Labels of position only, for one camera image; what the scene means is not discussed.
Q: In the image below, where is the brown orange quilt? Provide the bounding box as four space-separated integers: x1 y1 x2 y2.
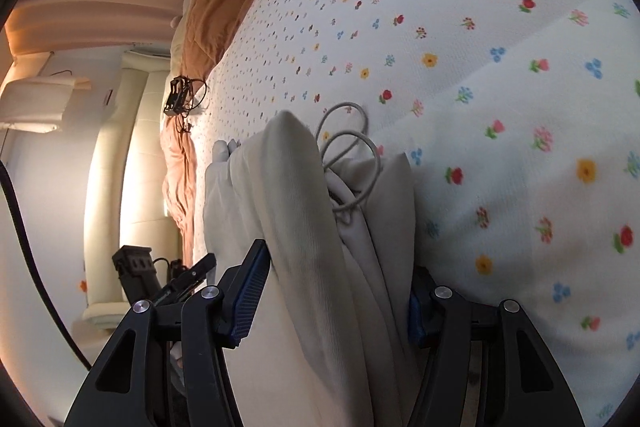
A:
160 0 254 265

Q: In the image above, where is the black charger with cables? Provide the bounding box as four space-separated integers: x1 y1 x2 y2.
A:
163 76 209 133

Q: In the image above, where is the white wall shelf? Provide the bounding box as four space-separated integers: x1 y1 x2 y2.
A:
0 75 91 133

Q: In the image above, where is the floral white bed sheet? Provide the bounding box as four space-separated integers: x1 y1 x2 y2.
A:
200 0 639 426

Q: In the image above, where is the beige jacket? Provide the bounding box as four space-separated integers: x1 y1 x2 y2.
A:
203 112 420 426

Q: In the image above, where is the cream padded headboard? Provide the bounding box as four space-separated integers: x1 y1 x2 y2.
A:
82 51 182 331

